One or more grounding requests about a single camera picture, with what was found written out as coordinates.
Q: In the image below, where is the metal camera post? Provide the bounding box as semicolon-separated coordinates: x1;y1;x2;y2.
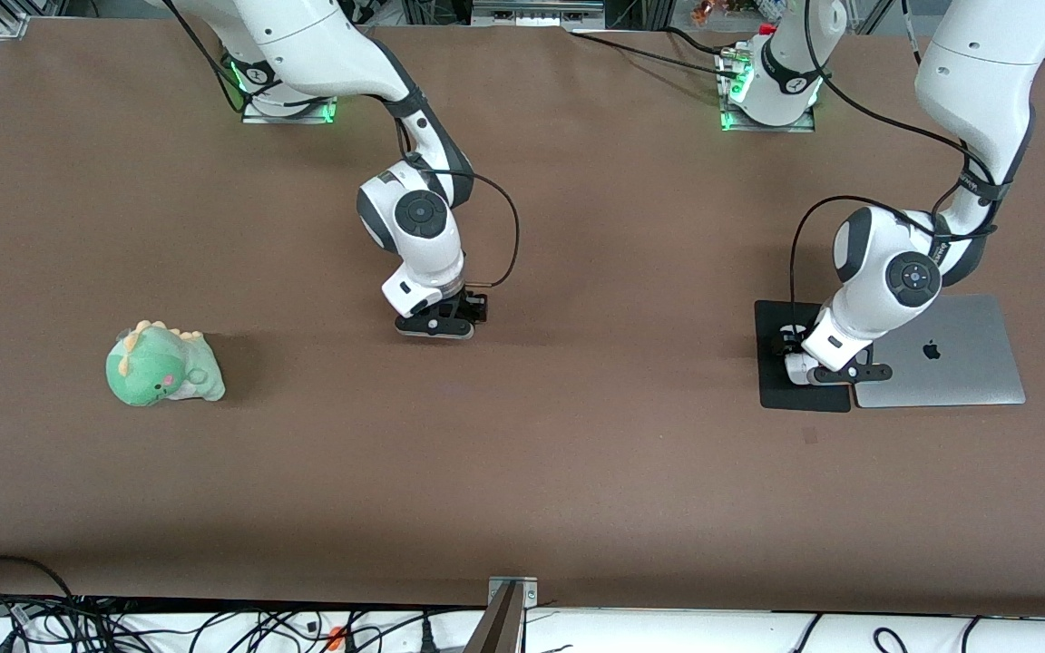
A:
464;576;540;653

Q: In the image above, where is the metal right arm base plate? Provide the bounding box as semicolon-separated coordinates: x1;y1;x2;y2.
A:
241;86;336;125

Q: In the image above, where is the grey metal box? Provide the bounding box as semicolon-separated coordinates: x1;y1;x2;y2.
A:
471;0;606;28

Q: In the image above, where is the tangled black floor cable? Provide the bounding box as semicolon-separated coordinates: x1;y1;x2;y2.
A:
78;606;451;653

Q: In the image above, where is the silver laptop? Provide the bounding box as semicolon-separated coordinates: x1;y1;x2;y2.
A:
849;294;1028;409

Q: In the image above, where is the black mouse pad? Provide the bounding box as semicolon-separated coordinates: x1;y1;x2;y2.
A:
755;300;852;414

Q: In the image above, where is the green dinosaur plush toy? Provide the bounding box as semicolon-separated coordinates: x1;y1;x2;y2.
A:
105;319;227;407

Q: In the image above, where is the black table cable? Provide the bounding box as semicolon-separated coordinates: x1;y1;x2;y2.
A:
566;25;746;84

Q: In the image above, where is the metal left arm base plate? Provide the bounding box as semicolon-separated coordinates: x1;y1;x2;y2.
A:
718;45;817;134

